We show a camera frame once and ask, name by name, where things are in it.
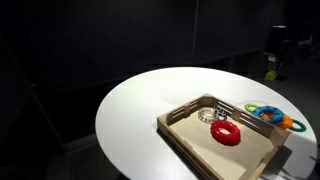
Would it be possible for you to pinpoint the red bumpy ring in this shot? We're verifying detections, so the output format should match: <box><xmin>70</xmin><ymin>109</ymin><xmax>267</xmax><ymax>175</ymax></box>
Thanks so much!
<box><xmin>209</xmin><ymin>119</ymin><xmax>242</xmax><ymax>147</ymax></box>

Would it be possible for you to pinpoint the wooden slatted tray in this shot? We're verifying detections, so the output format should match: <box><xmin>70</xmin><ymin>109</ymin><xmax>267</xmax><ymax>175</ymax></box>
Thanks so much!
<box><xmin>157</xmin><ymin>94</ymin><xmax>289</xmax><ymax>180</ymax></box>

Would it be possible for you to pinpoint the yellow object in background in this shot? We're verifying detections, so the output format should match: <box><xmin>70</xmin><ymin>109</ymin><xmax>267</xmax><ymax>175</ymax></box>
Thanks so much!
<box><xmin>264</xmin><ymin>70</ymin><xmax>277</xmax><ymax>81</ymax></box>

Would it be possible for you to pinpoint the black and white ring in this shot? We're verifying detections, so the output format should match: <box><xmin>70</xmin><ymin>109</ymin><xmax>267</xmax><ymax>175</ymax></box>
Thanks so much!
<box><xmin>213</xmin><ymin>105</ymin><xmax>229</xmax><ymax>121</ymax></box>

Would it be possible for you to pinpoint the lime green ring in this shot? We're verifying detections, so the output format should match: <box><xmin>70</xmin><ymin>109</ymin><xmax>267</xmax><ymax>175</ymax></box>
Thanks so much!
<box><xmin>244</xmin><ymin>102</ymin><xmax>260</xmax><ymax>114</ymax></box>

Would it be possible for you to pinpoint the orange bumpy ring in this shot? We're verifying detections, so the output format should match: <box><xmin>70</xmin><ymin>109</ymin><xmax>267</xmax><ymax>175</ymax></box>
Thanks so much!
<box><xmin>260</xmin><ymin>112</ymin><xmax>294</xmax><ymax>131</ymax></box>

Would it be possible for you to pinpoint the dark green ring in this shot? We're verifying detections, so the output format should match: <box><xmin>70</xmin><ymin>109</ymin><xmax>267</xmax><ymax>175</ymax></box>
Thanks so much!
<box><xmin>288</xmin><ymin>119</ymin><xmax>307</xmax><ymax>133</ymax></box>

